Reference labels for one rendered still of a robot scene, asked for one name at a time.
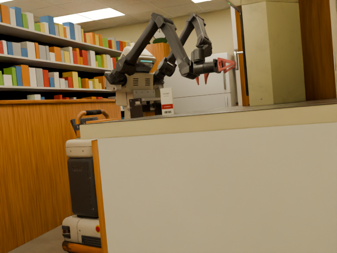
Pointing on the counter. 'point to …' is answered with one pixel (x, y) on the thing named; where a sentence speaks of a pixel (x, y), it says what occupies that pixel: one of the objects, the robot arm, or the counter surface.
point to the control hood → (236, 4)
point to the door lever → (236, 59)
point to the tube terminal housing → (273, 51)
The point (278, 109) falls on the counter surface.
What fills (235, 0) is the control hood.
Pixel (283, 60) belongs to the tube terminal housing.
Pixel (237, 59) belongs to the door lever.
